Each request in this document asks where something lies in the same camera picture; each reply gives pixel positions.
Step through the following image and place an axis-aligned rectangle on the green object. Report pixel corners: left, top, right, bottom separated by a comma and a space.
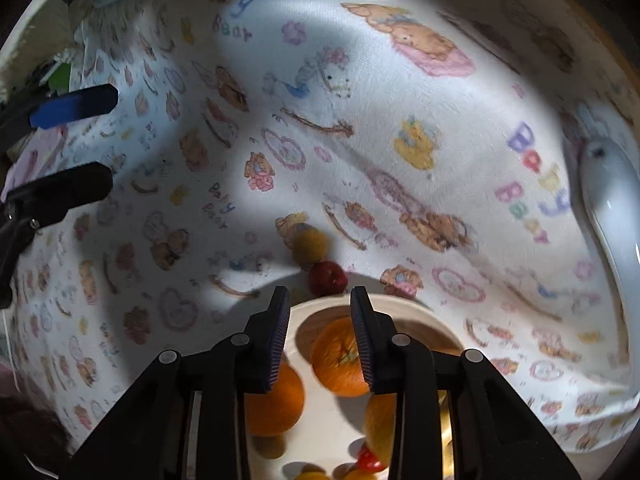
47, 57, 77, 93

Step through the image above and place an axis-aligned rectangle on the yellow apple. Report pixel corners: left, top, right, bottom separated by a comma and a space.
363, 392, 398, 466

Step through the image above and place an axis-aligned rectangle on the small dark red fruit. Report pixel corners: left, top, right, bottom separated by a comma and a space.
308, 261, 348, 297

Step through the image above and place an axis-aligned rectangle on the small yellow-brown fruit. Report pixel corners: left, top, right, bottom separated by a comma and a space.
255, 435, 286, 460
291, 224, 329, 266

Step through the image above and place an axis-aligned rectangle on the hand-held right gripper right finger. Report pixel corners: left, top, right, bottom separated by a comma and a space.
350, 286, 583, 480

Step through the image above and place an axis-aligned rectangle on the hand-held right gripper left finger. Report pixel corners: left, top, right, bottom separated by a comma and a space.
62, 286, 292, 480

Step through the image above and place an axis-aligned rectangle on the orange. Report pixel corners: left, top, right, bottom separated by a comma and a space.
311, 316, 373, 398
244, 360, 306, 437

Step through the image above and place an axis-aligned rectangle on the white plastic handle object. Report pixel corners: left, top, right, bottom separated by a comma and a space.
577, 135, 640, 311

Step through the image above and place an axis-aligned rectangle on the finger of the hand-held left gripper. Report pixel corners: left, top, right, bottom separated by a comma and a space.
0, 162, 114, 311
0, 84, 120, 157

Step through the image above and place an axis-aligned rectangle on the white round plate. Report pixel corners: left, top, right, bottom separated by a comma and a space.
187, 295, 468, 480

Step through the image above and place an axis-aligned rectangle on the red cherry tomato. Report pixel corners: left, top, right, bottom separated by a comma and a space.
356, 442, 391, 473

